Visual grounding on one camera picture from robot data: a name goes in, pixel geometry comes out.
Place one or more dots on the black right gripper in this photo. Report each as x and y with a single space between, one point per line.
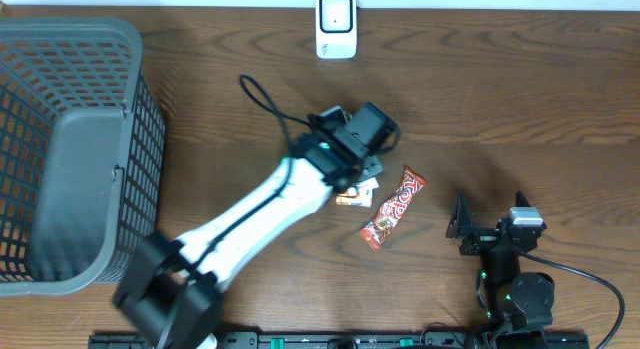
461 223

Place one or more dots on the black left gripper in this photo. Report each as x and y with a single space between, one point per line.
373 165

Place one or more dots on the small orange snack packet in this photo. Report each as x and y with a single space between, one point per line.
355 197

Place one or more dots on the red chocolate bar wrapper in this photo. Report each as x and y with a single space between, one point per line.
380 227

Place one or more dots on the white green carton box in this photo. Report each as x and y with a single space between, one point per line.
362 187

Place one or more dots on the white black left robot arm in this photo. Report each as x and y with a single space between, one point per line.
173 290

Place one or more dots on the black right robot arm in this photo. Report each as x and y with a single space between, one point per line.
519 304

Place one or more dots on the white barcode scanner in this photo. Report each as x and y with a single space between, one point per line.
336 29

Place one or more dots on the grey plastic basket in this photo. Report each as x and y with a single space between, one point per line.
82 144

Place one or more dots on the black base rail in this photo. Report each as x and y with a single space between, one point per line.
437 338

